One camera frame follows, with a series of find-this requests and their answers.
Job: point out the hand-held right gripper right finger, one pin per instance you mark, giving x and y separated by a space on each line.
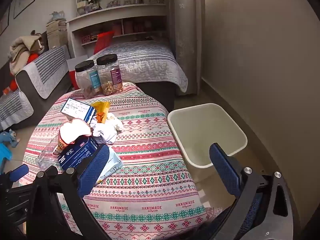
225 172

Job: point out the patterned tablecloth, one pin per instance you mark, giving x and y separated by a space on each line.
150 160

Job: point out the white and blue carton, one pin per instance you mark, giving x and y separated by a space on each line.
77 108

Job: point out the grey curtain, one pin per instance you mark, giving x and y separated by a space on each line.
187 30

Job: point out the clear plastic wrapper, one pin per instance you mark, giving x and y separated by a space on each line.
46 157

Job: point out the red plush toy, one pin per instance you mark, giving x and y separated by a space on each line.
15 82

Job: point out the dark blue box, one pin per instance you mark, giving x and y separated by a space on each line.
77 152

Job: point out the white flat box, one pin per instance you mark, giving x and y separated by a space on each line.
75 60

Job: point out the clear jar blue label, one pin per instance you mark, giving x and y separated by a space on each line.
86 81

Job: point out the white trash bin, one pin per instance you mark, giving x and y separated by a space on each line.
200 130

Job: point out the red and white box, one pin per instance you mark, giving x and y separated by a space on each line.
72 77

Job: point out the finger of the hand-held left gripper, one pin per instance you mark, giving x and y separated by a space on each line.
18 173

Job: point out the white headboard bookshelf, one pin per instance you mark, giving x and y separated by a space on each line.
140 11

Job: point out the grey striped sofa cover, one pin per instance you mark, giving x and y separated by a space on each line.
13 110
47 70

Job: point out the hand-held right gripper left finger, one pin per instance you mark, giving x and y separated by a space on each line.
93 172

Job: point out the light blue toy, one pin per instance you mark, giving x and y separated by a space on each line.
56 16

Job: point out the beige storage box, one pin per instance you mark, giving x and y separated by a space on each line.
58 33

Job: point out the yellow snack packet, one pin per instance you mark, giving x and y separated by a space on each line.
102 110

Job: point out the clear jar purple label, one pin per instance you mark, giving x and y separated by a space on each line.
110 76

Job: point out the brown plush toy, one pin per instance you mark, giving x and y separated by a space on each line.
38 43

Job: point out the dark grey sofa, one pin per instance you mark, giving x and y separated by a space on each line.
57 80

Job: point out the crumpled white tissue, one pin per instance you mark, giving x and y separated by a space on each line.
107 128

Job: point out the blue plush toy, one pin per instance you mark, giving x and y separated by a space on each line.
10 137

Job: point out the shelf flower ornament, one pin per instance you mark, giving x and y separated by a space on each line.
88 3

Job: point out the red pillow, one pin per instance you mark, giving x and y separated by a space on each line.
103 42

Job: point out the light blue packet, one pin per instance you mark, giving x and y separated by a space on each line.
112 161

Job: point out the small framed wall picture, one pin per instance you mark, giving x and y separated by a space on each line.
4 21

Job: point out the leaf print paper cup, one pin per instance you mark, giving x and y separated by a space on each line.
75 130

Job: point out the beige blanket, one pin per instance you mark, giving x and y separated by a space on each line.
21 50

